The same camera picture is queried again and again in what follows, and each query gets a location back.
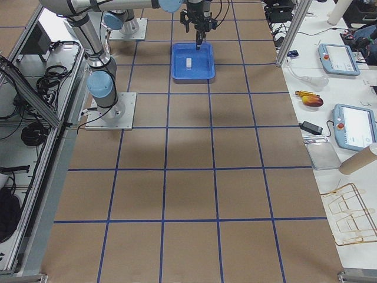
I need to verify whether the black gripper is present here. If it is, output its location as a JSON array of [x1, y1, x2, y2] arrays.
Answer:
[[180, 1, 218, 50]]

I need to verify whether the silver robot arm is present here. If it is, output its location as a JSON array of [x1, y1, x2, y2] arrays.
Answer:
[[102, 9, 140, 35], [40, 0, 219, 82]]

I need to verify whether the blue plastic tray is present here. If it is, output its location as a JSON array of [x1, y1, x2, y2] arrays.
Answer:
[[171, 42, 216, 80]]

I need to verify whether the silver metal tray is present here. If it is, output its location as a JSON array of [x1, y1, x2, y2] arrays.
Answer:
[[304, 136, 341, 170]]

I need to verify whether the yellow red mango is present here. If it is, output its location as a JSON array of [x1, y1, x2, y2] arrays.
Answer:
[[302, 96, 323, 107]]

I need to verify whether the teach pendant far left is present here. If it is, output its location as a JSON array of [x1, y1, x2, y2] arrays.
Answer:
[[318, 44, 361, 77]]

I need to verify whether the teach pendant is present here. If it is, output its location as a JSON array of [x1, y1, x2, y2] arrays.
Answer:
[[332, 104, 376, 152], [318, 44, 361, 77]]

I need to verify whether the black power adapter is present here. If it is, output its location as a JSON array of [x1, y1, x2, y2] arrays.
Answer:
[[299, 121, 323, 135]]

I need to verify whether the teach pendant near left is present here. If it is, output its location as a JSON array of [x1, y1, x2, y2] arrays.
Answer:
[[332, 104, 376, 152]]

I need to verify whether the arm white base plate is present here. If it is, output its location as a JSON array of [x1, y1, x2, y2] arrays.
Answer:
[[85, 92, 137, 130], [110, 18, 148, 41]]

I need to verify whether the aluminium frame post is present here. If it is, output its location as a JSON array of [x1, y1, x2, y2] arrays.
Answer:
[[276, 0, 312, 67]]

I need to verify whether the gold wire rack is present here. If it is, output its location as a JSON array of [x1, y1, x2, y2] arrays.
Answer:
[[320, 183, 376, 246]]

